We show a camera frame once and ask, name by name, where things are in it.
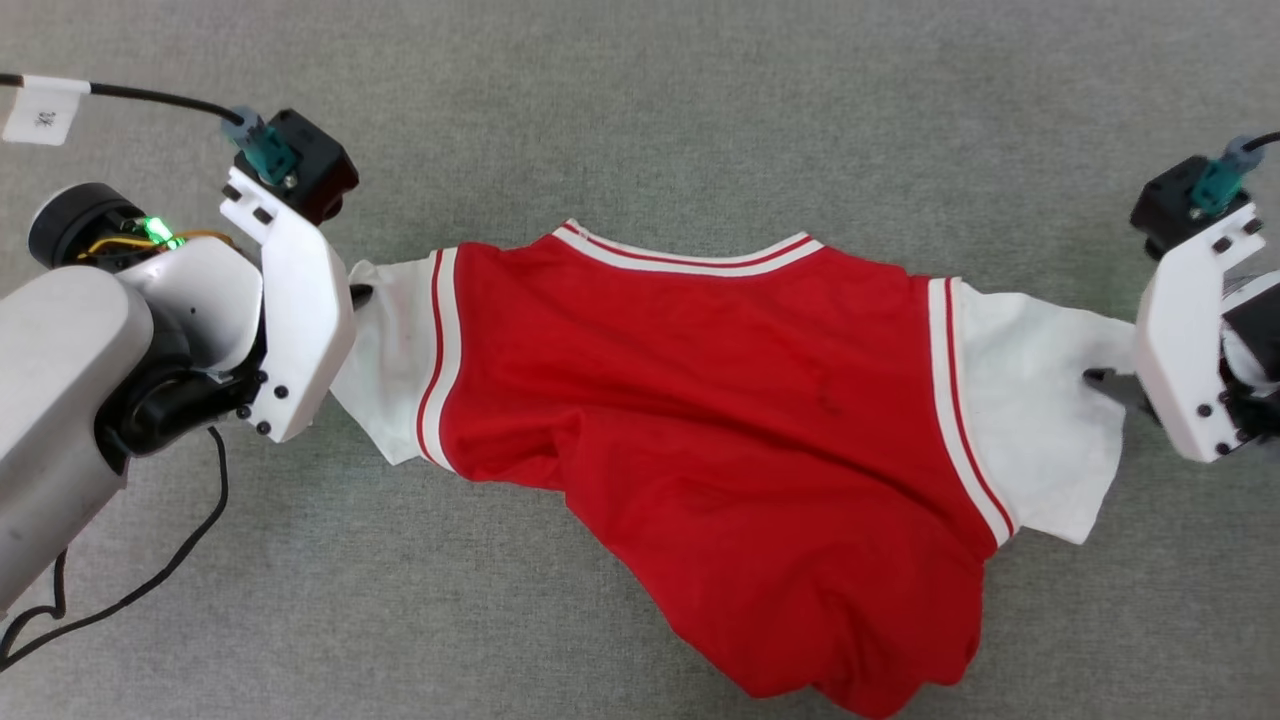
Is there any teal left camera cable connector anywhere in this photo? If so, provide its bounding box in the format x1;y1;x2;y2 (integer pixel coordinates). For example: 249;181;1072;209
220;105;301;189

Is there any teal camera cable connector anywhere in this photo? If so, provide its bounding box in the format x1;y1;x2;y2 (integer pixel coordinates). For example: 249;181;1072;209
220;105;301;189
1190;135;1266;217

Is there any teal right camera cable connector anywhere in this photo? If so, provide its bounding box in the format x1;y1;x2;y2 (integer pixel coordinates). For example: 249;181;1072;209
1190;135;1266;217

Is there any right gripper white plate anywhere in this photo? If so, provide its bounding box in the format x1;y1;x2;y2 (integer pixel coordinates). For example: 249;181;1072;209
1083;205;1280;463

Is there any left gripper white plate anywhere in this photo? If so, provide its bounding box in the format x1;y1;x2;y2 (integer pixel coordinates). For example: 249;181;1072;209
220;168;374;444

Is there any black left camera cable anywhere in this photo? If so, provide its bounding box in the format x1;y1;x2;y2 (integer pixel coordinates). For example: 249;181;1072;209
0;72;238;127

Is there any red and white jersey shirt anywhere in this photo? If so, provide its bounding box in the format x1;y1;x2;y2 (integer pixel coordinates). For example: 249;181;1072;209
330;218;1139;720

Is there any white paper cable label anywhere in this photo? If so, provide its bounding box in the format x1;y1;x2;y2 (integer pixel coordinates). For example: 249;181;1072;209
3;77;92;147

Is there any grey fabric sofa seat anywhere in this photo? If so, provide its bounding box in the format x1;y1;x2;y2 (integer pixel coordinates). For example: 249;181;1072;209
0;0;1280;720

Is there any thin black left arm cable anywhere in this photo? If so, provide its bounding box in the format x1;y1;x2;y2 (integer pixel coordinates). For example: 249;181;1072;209
0;427;230;673

